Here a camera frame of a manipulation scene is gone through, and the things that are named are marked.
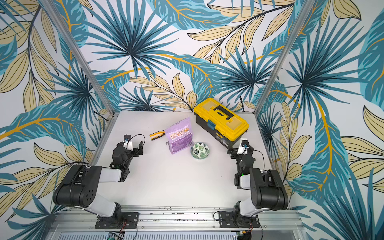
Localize aluminium frame post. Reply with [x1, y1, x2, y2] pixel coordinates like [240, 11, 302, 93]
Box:
[254, 1, 315, 118]
[41, 0, 115, 116]

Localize left aluminium frame post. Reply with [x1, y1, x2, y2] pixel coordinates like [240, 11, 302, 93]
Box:
[41, 0, 115, 116]

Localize yellow black toolbox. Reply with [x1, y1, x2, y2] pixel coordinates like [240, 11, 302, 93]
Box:
[194, 98, 249, 149]

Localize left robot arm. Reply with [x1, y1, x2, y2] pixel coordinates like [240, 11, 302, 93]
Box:
[53, 135, 145, 228]

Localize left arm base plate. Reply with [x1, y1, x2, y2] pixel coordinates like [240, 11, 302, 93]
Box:
[95, 212, 140, 229]

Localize purple oats bag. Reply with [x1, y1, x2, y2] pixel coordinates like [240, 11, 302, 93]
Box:
[165, 117, 193, 154]

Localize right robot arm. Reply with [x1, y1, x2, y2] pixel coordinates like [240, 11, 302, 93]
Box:
[227, 147, 288, 227]

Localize aluminium front rail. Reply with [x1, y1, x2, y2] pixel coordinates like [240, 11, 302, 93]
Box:
[46, 206, 309, 240]

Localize yellow black pliers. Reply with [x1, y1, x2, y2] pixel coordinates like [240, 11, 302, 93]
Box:
[149, 130, 166, 141]

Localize right aluminium frame post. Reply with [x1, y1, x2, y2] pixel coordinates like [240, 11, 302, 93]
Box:
[254, 1, 315, 118]

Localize green leaf pattern bowl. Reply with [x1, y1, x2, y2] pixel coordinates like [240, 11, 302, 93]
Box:
[190, 142, 210, 160]

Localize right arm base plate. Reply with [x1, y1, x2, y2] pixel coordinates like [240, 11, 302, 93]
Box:
[215, 211, 260, 229]

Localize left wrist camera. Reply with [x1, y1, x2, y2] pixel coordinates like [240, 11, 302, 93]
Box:
[123, 135, 133, 151]

